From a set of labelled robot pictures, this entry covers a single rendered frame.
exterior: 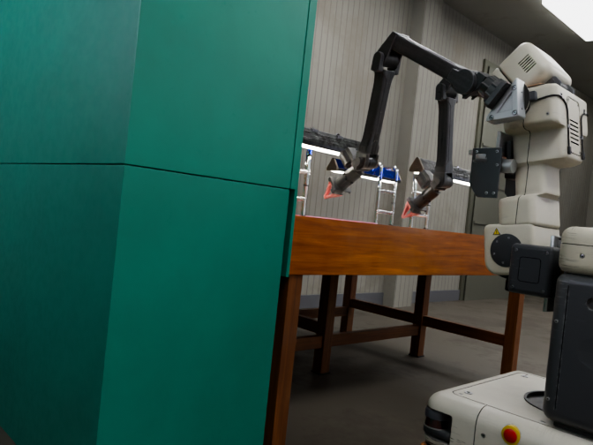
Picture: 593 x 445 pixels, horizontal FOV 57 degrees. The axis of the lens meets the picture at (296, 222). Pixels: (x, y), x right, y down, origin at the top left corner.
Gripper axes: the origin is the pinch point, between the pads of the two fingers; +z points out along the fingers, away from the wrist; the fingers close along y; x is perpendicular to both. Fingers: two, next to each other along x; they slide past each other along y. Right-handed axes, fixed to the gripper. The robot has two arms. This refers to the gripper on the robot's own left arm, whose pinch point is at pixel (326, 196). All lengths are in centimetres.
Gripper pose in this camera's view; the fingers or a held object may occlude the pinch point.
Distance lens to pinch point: 225.3
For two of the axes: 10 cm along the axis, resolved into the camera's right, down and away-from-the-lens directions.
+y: -7.1, -0.6, -7.1
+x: 3.3, 8.6, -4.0
